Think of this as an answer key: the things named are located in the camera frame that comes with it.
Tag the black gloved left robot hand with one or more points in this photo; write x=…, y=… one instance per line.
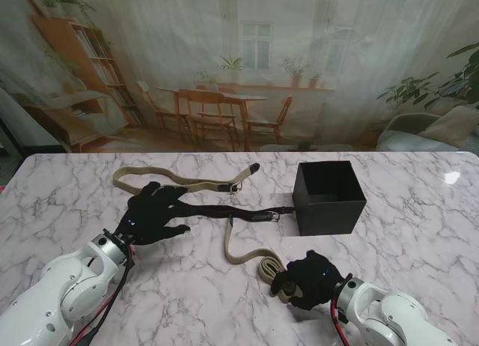
x=146, y=218

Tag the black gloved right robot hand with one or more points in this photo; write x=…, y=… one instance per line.
x=318, y=282

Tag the beige braided belt silver buckle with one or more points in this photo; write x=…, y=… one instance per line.
x=269, y=269
x=127, y=172

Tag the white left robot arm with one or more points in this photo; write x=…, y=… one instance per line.
x=56, y=290

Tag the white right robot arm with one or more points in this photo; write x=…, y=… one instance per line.
x=389, y=316

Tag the black woven belt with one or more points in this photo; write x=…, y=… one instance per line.
x=209, y=210

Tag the black square storage box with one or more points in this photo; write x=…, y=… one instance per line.
x=329, y=218

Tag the printed room scene backdrop curtain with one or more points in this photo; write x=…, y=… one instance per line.
x=239, y=24

